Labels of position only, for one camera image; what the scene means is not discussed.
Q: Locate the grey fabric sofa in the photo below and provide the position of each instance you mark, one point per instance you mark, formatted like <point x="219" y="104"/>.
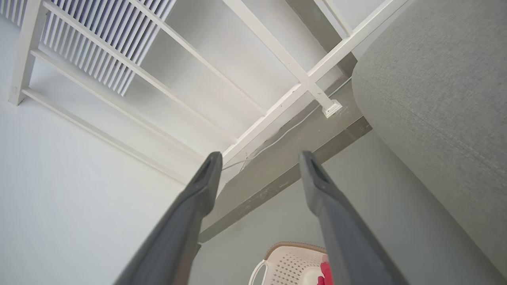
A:
<point x="439" y="99"/>

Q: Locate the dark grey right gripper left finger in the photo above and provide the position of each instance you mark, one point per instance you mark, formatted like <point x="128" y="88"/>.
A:
<point x="178" y="229"/>

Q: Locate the red and white garment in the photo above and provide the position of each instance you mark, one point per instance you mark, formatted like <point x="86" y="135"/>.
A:
<point x="325" y="275"/>

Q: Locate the white perforated laundry basket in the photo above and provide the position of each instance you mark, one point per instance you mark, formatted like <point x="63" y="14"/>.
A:
<point x="291" y="263"/>

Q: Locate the white louvered panel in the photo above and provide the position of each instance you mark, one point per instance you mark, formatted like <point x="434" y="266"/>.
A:
<point x="107" y="35"/>

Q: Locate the white metal railing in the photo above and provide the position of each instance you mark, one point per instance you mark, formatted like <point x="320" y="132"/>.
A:
<point x="273" y="43"/>

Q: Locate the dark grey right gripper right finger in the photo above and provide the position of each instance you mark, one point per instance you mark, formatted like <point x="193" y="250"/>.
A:
<point x="348" y="241"/>

